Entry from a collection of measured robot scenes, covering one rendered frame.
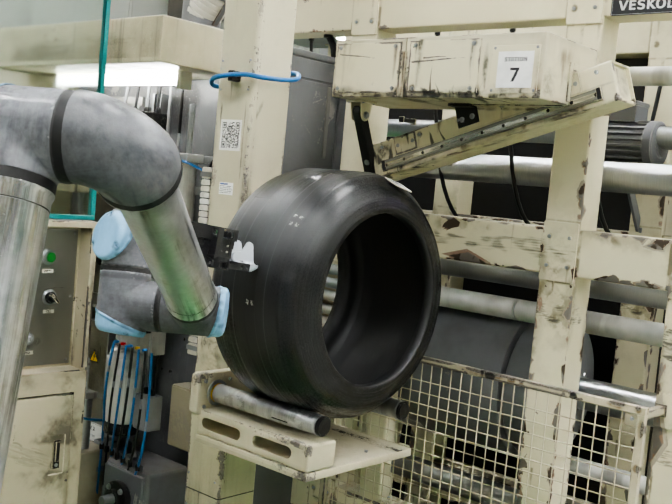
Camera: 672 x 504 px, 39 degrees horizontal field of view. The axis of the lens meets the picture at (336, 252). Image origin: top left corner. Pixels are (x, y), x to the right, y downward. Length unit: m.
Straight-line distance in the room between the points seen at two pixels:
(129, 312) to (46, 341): 0.76
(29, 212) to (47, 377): 1.25
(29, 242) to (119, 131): 0.17
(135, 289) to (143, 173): 0.54
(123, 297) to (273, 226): 0.42
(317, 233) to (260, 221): 0.14
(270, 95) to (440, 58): 0.42
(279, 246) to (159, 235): 0.63
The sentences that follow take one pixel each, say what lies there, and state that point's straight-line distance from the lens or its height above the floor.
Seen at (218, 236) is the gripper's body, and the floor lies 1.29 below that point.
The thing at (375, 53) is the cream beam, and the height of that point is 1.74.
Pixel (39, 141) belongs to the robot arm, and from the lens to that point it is 1.16.
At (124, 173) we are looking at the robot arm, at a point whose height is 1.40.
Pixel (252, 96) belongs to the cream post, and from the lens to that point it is 2.27.
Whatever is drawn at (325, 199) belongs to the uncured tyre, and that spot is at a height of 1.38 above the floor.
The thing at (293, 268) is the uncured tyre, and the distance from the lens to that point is 1.90.
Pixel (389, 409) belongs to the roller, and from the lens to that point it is 2.23.
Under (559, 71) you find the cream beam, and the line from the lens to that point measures 2.16.
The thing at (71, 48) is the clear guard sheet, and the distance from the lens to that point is 2.37.
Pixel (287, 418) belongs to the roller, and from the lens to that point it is 2.06.
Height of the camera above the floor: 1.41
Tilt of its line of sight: 4 degrees down
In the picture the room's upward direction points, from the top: 5 degrees clockwise
